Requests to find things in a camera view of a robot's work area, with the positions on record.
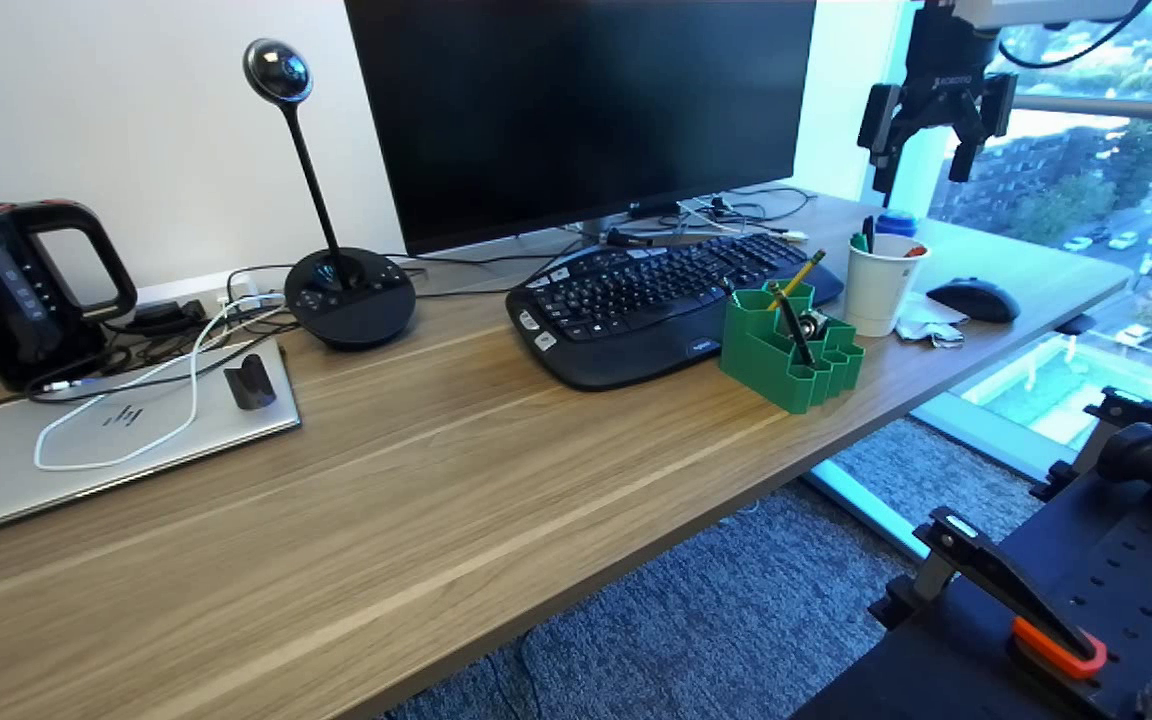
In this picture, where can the black computer mouse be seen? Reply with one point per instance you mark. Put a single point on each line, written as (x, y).
(973, 300)

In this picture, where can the blue gum container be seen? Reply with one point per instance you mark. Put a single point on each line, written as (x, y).
(897, 227)

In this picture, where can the black keyboard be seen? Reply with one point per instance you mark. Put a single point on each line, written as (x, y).
(659, 305)

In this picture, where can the white power adapter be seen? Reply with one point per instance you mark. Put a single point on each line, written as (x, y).
(257, 286)

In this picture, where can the green marker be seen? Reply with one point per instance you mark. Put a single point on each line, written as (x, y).
(856, 240)

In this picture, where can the black webcam on stand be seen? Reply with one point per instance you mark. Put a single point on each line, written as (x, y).
(350, 300)

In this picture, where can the black binder clip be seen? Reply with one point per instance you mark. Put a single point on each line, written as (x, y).
(813, 331)

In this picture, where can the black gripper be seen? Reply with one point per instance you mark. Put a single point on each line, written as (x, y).
(950, 72)

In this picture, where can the black clamp orange trigger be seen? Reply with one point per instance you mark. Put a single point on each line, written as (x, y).
(1001, 585)

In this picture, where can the white desk foot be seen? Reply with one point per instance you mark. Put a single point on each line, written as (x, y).
(870, 511)

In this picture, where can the white paper cup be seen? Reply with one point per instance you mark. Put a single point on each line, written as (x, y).
(881, 295)

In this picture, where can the black electric kettle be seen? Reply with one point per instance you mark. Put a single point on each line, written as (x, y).
(2, 295)

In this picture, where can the black desk foot cap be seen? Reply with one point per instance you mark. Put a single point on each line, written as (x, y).
(1075, 327)

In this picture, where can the silver closed laptop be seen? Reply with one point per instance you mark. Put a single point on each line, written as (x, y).
(18, 465)

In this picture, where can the yellow pencil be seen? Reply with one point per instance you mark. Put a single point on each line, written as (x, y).
(796, 282)

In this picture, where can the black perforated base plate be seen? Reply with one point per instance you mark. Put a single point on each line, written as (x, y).
(1108, 573)

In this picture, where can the green honeycomb pen rack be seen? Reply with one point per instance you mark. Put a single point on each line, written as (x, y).
(788, 382)

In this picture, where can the small black adapter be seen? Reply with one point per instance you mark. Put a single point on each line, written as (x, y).
(248, 382)

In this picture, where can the large black monitor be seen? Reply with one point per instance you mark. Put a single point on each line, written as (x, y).
(576, 106)

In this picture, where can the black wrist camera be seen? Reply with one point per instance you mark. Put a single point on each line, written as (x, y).
(877, 119)

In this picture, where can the black marker grey barrel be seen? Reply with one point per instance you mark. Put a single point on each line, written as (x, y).
(870, 234)

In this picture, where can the white crumpled cloth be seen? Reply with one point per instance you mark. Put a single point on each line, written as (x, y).
(929, 327)

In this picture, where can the dark blue pen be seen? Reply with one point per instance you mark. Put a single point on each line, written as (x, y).
(796, 331)

